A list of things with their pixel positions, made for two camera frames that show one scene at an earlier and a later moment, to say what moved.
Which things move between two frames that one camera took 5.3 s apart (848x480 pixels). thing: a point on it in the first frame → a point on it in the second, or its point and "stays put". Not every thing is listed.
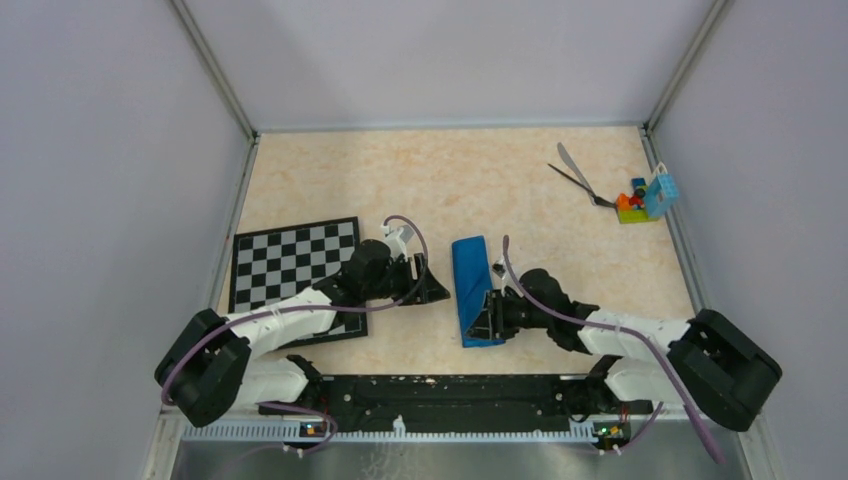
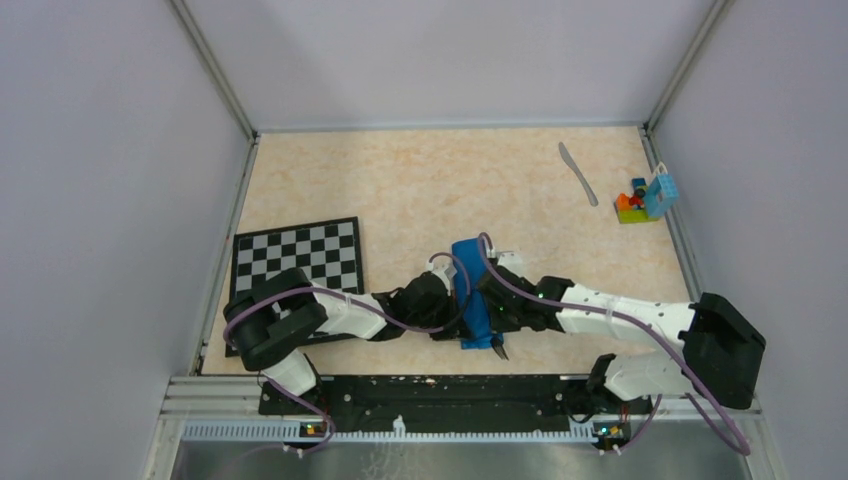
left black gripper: [428, 288] → [454, 332]
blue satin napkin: [474, 278] stays put
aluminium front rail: [197, 447] stays put
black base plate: [462, 400] stays put
